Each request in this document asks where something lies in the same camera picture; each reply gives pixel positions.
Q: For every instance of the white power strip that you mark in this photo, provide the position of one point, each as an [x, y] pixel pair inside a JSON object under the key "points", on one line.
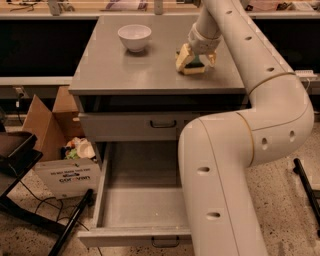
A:
{"points": [[307, 74]]}

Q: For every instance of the closed grey top drawer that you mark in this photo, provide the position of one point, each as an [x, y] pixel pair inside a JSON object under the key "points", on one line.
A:
{"points": [[123, 126]]}

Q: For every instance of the black drawer handle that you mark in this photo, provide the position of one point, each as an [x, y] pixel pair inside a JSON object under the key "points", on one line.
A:
{"points": [[165, 243], [163, 125]]}

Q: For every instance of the open grey middle drawer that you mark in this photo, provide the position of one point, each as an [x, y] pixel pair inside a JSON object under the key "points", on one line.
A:
{"points": [[139, 196]]}

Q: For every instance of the black middle drawer handle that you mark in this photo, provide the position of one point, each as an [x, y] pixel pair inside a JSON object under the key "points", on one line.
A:
{"points": [[165, 243]]}

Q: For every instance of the green yellow sponge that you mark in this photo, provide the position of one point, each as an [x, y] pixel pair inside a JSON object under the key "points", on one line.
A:
{"points": [[194, 67]]}

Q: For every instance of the grey drawer cabinet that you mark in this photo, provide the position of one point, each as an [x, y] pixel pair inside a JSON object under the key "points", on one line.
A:
{"points": [[110, 78]]}

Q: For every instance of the open cardboard box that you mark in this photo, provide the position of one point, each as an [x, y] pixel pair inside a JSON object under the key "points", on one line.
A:
{"points": [[65, 178]]}

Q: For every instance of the black top drawer handle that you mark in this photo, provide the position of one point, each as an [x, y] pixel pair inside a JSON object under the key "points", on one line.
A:
{"points": [[163, 125]]}

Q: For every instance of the toys in cardboard box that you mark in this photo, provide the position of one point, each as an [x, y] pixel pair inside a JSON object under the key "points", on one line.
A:
{"points": [[78, 148]]}

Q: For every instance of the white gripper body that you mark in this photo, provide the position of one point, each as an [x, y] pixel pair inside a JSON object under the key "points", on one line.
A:
{"points": [[202, 44]]}

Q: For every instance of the black pole right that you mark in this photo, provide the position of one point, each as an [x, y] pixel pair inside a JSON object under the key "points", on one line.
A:
{"points": [[313, 195]]}

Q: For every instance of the white ceramic bowl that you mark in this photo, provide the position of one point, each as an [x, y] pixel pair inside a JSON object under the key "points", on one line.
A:
{"points": [[134, 37]]}

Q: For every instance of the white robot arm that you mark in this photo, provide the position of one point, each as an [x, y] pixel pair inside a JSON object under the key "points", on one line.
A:
{"points": [[215, 150]]}

